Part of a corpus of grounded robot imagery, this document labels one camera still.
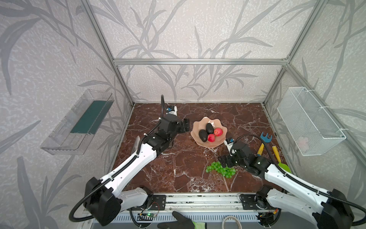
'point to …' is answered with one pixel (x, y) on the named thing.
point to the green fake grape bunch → (216, 166)
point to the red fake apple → (211, 137)
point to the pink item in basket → (303, 144)
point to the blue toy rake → (267, 139)
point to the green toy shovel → (281, 165)
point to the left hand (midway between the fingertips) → (186, 116)
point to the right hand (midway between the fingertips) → (223, 151)
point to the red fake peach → (218, 131)
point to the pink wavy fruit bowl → (201, 124)
